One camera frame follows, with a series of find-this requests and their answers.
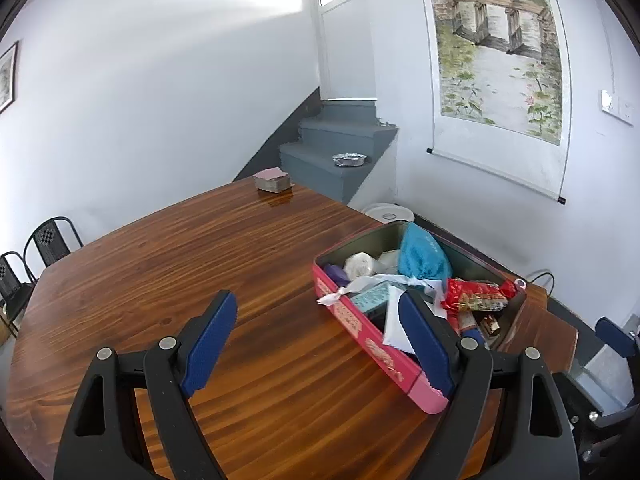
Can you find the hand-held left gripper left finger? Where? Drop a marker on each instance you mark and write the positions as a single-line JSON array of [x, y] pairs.
[[210, 345]]

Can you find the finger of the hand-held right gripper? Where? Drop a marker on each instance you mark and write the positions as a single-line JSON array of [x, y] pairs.
[[582, 405], [615, 335]]

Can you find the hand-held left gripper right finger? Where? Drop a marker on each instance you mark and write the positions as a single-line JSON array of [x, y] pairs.
[[425, 345]]

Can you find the white packet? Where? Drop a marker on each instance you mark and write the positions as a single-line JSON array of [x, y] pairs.
[[395, 332]]

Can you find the pink tin box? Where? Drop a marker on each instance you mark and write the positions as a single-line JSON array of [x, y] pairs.
[[380, 355]]

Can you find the navy blue tube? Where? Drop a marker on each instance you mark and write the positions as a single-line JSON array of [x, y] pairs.
[[472, 335]]

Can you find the red snack packet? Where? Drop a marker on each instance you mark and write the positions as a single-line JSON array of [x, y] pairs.
[[475, 295]]

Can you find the light teal carton box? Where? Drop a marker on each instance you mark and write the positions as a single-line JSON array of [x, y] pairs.
[[372, 297]]

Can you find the white plastic bag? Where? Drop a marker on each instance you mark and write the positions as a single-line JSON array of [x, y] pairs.
[[360, 265]]

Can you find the brown cosmetic bottle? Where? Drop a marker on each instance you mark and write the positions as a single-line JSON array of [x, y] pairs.
[[490, 325]]

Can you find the wooden desk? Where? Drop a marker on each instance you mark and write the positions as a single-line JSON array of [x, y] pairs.
[[200, 260]]

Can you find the purple tube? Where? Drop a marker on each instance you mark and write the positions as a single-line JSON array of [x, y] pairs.
[[337, 275]]

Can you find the white round appliance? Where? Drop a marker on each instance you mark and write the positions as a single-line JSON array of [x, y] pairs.
[[387, 212]]

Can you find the small pink-topped box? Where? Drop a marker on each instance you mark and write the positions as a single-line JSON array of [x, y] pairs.
[[272, 180]]

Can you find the black metal chair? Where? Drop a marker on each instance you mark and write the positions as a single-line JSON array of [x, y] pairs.
[[50, 240], [12, 285]]

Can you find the foil ashtray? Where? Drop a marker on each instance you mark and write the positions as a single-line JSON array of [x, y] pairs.
[[350, 160]]

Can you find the grey staircase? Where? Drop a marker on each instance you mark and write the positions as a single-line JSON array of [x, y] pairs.
[[325, 160]]

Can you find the hanging scroll painting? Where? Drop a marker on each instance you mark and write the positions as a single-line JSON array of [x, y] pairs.
[[500, 60]]

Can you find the white door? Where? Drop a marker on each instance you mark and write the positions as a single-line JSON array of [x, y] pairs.
[[345, 50]]

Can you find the white wall switch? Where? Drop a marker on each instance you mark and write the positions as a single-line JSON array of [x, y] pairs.
[[617, 107]]

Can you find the framed wall picture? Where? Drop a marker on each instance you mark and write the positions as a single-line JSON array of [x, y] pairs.
[[7, 77]]

